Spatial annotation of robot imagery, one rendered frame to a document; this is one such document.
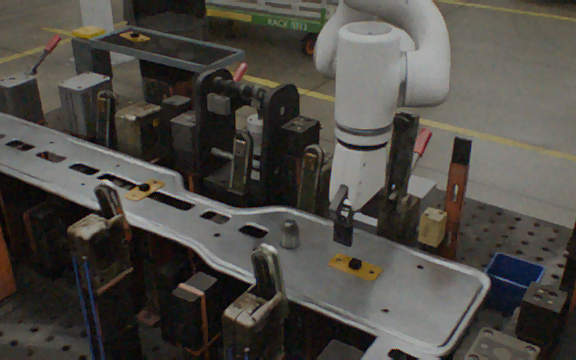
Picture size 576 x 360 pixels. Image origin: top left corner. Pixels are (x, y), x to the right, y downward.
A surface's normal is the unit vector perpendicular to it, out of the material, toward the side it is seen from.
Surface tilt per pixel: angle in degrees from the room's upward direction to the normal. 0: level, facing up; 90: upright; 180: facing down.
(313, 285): 0
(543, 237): 0
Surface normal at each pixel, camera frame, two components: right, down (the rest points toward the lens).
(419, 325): 0.00, -0.87
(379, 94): 0.07, 0.57
